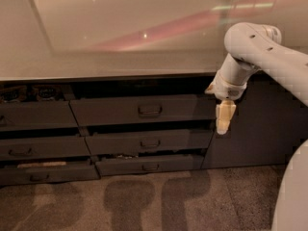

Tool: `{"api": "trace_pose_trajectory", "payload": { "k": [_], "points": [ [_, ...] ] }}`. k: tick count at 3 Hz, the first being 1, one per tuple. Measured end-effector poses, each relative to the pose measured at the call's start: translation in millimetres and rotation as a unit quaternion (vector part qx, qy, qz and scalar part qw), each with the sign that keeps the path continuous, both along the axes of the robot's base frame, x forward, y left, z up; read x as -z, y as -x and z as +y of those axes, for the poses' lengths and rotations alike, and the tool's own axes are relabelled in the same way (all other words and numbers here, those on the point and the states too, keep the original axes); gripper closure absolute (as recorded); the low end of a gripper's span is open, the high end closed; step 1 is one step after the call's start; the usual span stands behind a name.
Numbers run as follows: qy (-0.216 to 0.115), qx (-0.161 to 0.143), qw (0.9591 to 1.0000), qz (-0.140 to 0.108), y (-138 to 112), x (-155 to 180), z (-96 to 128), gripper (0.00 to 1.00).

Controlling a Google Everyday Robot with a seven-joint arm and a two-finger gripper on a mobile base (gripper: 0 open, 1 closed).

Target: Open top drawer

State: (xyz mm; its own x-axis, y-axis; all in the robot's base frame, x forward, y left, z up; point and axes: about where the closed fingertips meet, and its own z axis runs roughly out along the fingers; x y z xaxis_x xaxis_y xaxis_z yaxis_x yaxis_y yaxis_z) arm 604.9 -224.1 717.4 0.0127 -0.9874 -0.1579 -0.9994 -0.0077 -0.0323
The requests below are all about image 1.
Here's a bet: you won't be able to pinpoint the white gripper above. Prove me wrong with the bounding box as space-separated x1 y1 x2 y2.
204 71 247 135

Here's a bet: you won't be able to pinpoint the dark snack packets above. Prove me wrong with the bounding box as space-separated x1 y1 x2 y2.
0 85 64 103

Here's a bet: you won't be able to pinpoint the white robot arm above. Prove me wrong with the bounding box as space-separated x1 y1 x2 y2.
205 22 308 231

